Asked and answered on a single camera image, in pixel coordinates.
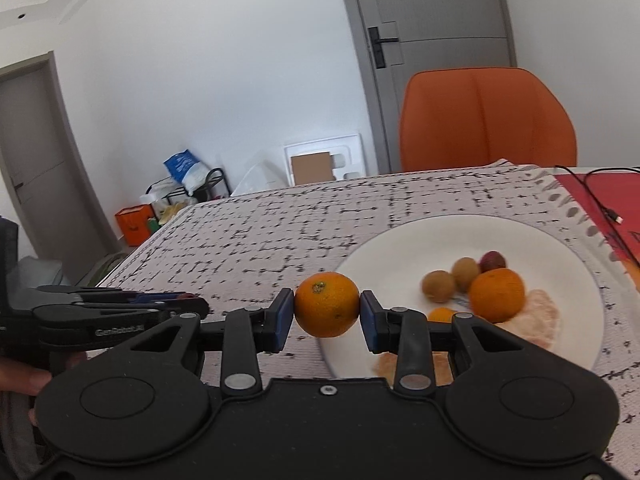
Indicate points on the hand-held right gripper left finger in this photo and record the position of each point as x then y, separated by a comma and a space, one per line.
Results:
285, 317

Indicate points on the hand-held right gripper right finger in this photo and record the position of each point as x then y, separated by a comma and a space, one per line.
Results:
369, 320

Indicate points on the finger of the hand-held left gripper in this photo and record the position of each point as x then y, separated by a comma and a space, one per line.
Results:
90, 327
100, 294

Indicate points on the large orange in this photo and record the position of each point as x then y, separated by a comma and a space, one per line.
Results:
327, 305
497, 295

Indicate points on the white plate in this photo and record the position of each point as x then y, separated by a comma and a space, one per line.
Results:
400, 260

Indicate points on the small tangerine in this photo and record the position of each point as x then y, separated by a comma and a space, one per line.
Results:
441, 315

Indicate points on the brown round fruit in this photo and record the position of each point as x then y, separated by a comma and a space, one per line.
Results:
438, 286
466, 272

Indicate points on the large peeled citrus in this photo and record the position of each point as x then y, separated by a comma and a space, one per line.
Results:
542, 320

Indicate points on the person's left hand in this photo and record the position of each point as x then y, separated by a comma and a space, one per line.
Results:
22, 377

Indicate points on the orange box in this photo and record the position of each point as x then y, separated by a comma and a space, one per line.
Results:
135, 225

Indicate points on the small red fruit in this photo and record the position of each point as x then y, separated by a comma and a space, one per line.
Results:
493, 261

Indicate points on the clear plastic bag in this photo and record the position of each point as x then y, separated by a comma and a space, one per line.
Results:
257, 180

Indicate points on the taupe door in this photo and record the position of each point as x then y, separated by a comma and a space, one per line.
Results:
35, 160

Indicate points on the blue and white bag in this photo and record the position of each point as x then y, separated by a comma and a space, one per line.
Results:
185, 170

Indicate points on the brown cardboard sheet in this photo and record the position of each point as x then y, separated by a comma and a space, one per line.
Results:
311, 168

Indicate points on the white foam packaging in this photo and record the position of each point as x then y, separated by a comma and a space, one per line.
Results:
350, 152

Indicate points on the orange chair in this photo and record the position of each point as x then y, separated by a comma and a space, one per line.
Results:
485, 120

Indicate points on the red table mat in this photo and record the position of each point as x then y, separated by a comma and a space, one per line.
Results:
615, 195

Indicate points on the grey panel door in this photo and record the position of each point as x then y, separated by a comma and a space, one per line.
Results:
440, 10

